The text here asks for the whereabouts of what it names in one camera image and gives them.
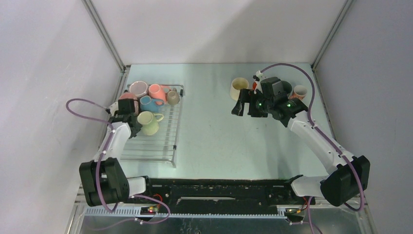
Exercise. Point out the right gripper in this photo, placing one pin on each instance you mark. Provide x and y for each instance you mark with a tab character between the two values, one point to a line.
248	96

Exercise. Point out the cream mug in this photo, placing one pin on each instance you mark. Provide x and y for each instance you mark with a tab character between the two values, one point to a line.
236	86

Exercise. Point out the salmon printed mug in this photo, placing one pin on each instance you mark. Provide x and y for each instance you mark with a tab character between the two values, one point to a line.
299	92

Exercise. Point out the light green mug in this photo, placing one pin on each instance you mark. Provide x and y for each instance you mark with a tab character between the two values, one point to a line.
150	122

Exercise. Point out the blue mug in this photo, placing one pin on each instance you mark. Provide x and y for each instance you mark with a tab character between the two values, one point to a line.
150	104

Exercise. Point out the dark green mug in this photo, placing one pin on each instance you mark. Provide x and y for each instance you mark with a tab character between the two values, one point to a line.
287	87

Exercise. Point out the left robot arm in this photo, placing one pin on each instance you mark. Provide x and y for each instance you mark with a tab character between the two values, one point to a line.
103	180

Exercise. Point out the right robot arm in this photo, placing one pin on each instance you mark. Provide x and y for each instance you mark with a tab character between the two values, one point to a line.
348	175

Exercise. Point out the beige small mug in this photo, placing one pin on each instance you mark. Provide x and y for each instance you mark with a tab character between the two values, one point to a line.
173	97

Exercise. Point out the grey mug white base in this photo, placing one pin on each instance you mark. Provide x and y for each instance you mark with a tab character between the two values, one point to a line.
139	88

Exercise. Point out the pink patterned mug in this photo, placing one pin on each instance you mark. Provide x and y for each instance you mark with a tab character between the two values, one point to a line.
129	95

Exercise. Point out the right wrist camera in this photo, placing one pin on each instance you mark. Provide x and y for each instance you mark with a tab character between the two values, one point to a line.
268	87

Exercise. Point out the wire dish rack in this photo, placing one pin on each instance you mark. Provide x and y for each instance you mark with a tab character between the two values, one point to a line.
162	146

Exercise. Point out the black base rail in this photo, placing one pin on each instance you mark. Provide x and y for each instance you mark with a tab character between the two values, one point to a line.
219	196

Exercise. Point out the aluminium frame rail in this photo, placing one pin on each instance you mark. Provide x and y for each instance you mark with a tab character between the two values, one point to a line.
319	216

